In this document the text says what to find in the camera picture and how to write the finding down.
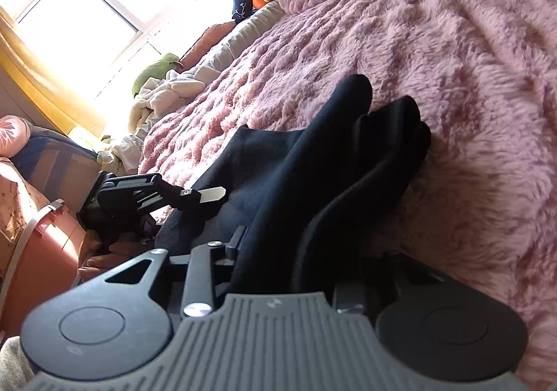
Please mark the yellow curtain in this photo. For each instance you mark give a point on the yellow curtain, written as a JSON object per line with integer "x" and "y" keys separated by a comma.
{"x": 58, "y": 104}

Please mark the fluffy pink blanket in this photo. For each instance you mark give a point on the fluffy pink blanket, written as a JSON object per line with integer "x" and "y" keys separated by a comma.
{"x": 483, "y": 73}

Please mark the person's left hand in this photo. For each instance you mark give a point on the person's left hand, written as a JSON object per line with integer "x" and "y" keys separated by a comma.
{"x": 95, "y": 263}

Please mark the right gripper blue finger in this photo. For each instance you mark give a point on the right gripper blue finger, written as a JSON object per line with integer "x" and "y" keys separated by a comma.
{"x": 233, "y": 245}

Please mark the blue striped cushion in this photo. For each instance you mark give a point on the blue striped cushion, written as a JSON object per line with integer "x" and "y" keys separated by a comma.
{"x": 57, "y": 167}

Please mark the dark blue cloth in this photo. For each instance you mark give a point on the dark blue cloth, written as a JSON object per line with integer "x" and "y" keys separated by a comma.
{"x": 242, "y": 10}

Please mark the pile of white clothes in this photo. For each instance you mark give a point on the pile of white clothes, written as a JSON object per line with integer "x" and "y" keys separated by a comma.
{"x": 156, "y": 99}

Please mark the orange plastic bin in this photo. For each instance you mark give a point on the orange plastic bin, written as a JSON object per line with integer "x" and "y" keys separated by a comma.
{"x": 41, "y": 265}

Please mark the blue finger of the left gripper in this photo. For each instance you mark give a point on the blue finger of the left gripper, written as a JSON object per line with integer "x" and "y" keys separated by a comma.
{"x": 208, "y": 196}

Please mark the green plush toy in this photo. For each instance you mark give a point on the green plush toy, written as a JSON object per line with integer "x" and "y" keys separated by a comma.
{"x": 156, "y": 70}

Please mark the black pants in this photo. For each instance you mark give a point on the black pants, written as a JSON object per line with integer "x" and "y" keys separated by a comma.
{"x": 306, "y": 198}

